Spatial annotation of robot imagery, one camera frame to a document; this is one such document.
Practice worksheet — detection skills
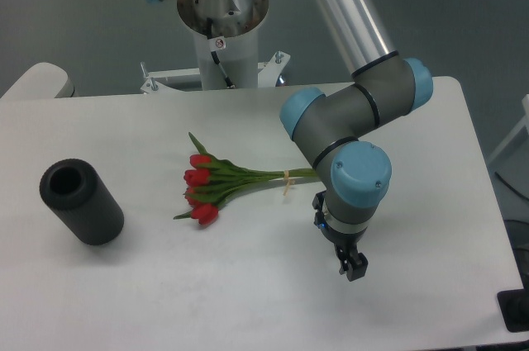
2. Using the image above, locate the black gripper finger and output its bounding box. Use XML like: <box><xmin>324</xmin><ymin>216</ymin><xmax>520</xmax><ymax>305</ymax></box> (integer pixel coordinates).
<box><xmin>335</xmin><ymin>245</ymin><xmax>349</xmax><ymax>275</ymax></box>
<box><xmin>346</xmin><ymin>251</ymin><xmax>369</xmax><ymax>282</ymax></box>

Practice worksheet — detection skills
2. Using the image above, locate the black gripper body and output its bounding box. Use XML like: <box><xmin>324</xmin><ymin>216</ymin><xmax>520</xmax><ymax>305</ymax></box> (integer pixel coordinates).
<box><xmin>312</xmin><ymin>191</ymin><xmax>367</xmax><ymax>254</ymax></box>

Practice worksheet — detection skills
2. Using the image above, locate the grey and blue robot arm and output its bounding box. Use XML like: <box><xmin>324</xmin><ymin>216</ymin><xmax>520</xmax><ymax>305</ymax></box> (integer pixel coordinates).
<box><xmin>146</xmin><ymin>0</ymin><xmax>433</xmax><ymax>281</ymax></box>

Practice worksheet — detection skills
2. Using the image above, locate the red tulip bouquet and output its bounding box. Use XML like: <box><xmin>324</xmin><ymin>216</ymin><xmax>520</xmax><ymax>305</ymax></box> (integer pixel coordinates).
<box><xmin>174</xmin><ymin>133</ymin><xmax>317</xmax><ymax>226</ymax></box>

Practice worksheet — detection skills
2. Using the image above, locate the black object bottom right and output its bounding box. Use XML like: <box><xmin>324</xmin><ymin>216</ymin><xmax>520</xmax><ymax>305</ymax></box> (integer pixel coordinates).
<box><xmin>497</xmin><ymin>289</ymin><xmax>528</xmax><ymax>333</ymax></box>

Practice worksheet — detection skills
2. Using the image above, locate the black ribbed cylindrical vase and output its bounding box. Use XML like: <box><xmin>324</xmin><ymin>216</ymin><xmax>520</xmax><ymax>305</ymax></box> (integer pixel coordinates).
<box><xmin>39</xmin><ymin>159</ymin><xmax>124</xmax><ymax>245</ymax></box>

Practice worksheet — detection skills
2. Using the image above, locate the white side table left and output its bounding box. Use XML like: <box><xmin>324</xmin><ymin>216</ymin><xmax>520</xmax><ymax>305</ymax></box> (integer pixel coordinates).
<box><xmin>1</xmin><ymin>62</ymin><xmax>77</xmax><ymax>102</ymax></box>

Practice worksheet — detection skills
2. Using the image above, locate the white pedestal base frame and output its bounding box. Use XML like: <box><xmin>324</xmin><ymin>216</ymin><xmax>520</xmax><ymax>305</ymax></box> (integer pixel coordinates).
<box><xmin>141</xmin><ymin>50</ymin><xmax>291</xmax><ymax>94</ymax></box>

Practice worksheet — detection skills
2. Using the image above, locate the black cable on pedestal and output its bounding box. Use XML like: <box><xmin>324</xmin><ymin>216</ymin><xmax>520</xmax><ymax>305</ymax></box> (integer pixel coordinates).
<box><xmin>205</xmin><ymin>17</ymin><xmax>236</xmax><ymax>90</ymax></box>

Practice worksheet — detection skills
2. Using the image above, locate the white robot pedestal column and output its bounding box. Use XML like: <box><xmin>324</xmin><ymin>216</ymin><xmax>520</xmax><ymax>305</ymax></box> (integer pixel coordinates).
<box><xmin>177</xmin><ymin>0</ymin><xmax>269</xmax><ymax>66</ymax></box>

